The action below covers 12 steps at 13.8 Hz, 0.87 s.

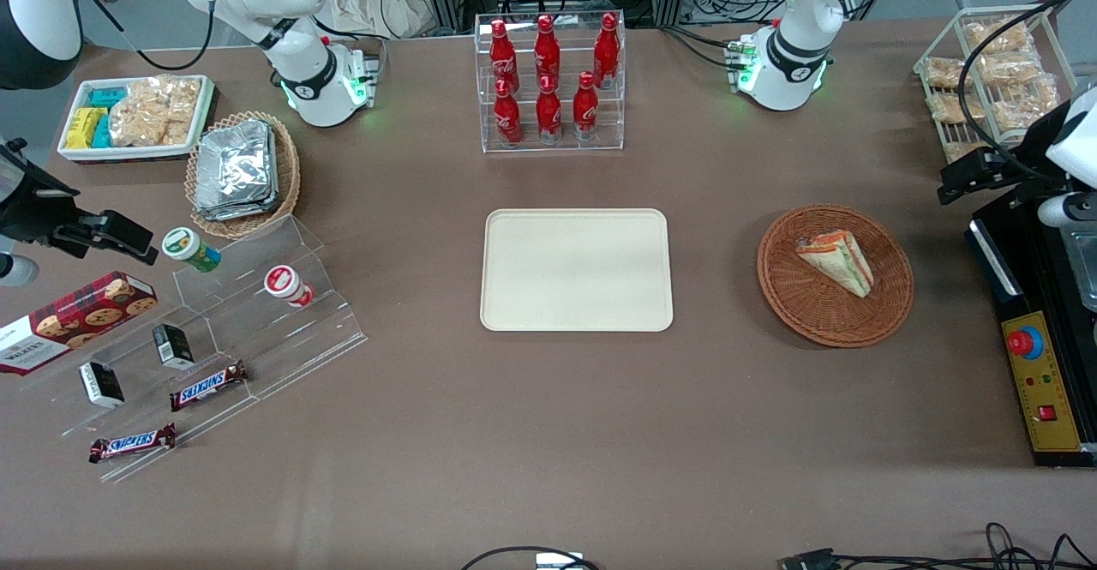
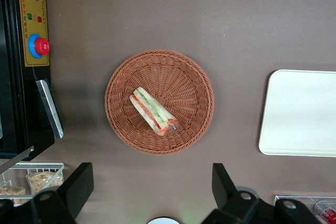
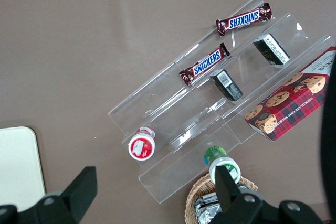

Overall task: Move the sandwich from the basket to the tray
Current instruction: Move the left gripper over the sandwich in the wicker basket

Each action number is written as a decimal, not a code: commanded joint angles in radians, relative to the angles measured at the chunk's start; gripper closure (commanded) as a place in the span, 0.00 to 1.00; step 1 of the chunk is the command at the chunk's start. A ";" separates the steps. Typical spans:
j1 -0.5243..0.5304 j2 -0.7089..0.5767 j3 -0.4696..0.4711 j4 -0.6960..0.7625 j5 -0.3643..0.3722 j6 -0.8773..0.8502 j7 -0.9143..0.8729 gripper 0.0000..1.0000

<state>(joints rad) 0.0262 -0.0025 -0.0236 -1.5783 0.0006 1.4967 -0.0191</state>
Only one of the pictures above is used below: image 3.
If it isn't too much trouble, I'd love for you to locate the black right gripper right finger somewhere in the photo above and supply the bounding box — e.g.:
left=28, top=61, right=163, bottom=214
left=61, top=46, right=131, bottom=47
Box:
left=209, top=165, right=279, bottom=224

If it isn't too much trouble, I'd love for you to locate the black blurry robot hose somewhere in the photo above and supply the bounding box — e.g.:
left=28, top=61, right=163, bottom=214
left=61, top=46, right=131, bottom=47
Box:
left=318, top=58, right=336, bottom=210

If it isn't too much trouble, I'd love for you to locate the foil-wrapped sandwich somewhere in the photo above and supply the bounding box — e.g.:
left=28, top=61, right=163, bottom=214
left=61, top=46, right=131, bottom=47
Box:
left=193, top=191, right=224, bottom=224

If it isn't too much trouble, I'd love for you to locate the green yogurt cup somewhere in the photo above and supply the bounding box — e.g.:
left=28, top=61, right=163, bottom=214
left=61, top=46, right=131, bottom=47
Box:
left=203, top=145, right=242, bottom=185

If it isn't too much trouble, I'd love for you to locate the small black box with barcode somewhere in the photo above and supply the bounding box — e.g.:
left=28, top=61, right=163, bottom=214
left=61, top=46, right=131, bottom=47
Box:
left=209, top=68, right=244, bottom=102

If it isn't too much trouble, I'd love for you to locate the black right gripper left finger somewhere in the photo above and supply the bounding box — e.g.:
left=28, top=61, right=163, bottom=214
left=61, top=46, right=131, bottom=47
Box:
left=18, top=166, right=98, bottom=224

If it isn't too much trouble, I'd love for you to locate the Snickers chocolate bar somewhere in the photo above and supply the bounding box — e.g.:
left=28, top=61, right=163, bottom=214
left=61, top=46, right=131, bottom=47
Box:
left=216, top=3, right=273, bottom=37
left=178, top=42, right=231, bottom=86

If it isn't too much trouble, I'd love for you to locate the woven wicker basket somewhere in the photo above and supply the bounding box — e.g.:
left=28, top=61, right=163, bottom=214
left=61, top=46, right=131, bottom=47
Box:
left=185, top=173, right=259, bottom=224

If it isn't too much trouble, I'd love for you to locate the white plastic tray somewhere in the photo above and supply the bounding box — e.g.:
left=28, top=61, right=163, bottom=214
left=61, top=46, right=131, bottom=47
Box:
left=0, top=126, right=47, bottom=212

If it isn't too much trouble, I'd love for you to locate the clear acrylic tiered display stand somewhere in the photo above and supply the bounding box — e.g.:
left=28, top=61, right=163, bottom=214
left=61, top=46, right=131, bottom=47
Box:
left=107, top=0, right=336, bottom=204

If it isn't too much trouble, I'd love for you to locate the red tartan cookie box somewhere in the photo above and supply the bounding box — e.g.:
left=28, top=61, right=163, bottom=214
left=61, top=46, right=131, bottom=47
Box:
left=244, top=46, right=336, bottom=142

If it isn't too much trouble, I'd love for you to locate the red strawberry yogurt cup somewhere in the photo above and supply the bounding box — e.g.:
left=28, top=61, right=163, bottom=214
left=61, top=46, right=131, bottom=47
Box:
left=128, top=126, right=157, bottom=161

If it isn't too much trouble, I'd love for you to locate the small black box white label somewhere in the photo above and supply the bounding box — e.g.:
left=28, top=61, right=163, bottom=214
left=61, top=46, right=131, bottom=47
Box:
left=253, top=33, right=291, bottom=66

